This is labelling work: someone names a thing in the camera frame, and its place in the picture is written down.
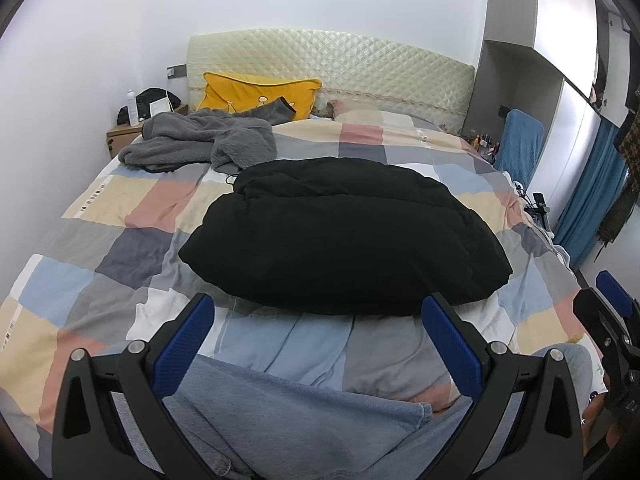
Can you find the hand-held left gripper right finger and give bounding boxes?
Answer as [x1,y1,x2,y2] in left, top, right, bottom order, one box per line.
[421,292,586,480]

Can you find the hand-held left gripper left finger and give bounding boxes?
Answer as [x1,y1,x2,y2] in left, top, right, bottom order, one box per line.
[51,292,216,480]

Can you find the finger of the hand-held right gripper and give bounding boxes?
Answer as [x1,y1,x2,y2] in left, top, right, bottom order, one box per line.
[596,270,640,322]
[572,287,632,358]

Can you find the black down jacket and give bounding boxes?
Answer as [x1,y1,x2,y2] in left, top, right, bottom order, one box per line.
[177,156,513,318]

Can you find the blue curtain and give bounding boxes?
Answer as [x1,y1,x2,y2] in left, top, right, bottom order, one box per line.
[552,117,631,271]

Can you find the dark patterned hanging garment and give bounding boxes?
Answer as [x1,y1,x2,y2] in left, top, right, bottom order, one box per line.
[595,107,640,263]

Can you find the black tripod device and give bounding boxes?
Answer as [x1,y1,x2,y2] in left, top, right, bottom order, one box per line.
[530,192,553,233]

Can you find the checked pastel duvet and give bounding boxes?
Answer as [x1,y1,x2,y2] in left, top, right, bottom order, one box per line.
[0,110,608,441]

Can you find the person's grey sweatshirt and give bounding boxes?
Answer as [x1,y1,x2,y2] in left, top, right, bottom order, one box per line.
[107,355,506,480]

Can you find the blue towel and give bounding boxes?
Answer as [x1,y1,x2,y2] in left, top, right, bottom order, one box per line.
[492,108,545,186]

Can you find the cluster of small bottles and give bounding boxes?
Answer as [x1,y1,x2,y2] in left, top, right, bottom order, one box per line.
[465,130,502,159]

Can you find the grey fleece garment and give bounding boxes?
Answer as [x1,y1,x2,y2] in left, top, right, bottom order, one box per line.
[117,109,278,173]

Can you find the wooden nightstand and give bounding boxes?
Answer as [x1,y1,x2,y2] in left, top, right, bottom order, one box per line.
[106,105,190,160]

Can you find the grey wardrobe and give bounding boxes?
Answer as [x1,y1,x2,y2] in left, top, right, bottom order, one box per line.
[460,0,640,241]

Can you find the black bag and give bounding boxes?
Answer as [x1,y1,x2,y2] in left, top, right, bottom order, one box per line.
[117,87,182,124]

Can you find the dark grey sock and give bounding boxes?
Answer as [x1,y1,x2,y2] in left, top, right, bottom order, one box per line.
[250,96,297,125]

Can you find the pink grey pillow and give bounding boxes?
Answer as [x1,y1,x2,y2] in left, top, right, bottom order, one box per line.
[327,99,436,124]

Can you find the yellow pillow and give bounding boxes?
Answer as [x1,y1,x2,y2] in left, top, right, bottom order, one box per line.
[196,72,322,122]

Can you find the cream quilted headboard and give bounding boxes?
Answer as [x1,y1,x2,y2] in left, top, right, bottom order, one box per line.
[186,27,476,136]

